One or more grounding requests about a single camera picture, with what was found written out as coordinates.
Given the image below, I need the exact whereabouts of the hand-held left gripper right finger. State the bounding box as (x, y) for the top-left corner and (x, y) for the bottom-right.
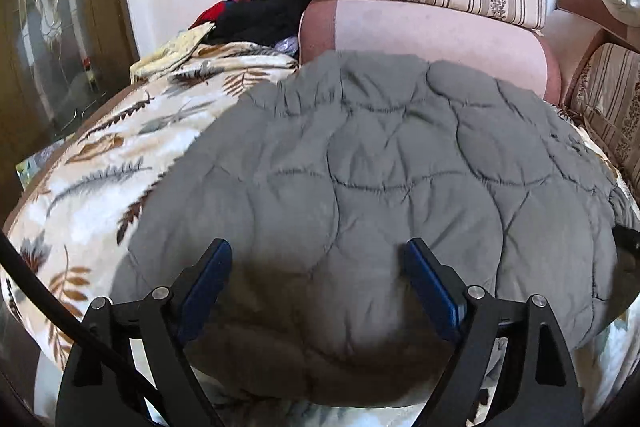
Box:
(404, 238), (586, 427)

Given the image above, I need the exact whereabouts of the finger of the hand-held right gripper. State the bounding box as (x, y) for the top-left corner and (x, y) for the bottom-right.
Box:
(612, 224), (640, 259)

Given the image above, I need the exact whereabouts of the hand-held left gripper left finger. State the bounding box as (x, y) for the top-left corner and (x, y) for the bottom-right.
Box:
(55, 238), (233, 427)

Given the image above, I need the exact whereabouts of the grey puffer jacket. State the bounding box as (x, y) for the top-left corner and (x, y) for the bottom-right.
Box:
(110, 49), (640, 408)

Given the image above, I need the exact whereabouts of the large striped floral cushion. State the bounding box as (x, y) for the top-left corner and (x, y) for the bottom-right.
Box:
(567, 42), (640, 190)

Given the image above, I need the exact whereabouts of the leaf printed fleece blanket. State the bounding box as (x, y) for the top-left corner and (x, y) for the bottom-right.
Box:
(0, 42), (640, 427)

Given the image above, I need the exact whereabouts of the green printed sheet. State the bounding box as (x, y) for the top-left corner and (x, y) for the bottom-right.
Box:
(15, 138), (68, 192)

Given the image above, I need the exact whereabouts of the yellow cloth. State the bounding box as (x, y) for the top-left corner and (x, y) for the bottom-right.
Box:
(130, 27), (216, 82)

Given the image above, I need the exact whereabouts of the purple patterned cloth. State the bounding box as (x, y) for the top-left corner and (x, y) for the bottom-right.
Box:
(274, 34), (301, 56)

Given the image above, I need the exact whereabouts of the pink quilted sofa cushion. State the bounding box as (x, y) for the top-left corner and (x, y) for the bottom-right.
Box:
(298, 0), (563, 102)

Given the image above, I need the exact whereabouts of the black clothing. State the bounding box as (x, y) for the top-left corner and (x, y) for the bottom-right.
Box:
(205, 0), (316, 52)

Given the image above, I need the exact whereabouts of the red patterned cloth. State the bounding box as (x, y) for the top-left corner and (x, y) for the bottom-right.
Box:
(189, 0), (253, 30)

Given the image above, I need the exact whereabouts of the wooden glass door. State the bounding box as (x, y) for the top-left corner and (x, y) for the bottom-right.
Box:
(0, 0), (141, 188)

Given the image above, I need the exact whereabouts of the black cable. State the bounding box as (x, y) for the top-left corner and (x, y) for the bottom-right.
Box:
(0, 234), (171, 427)

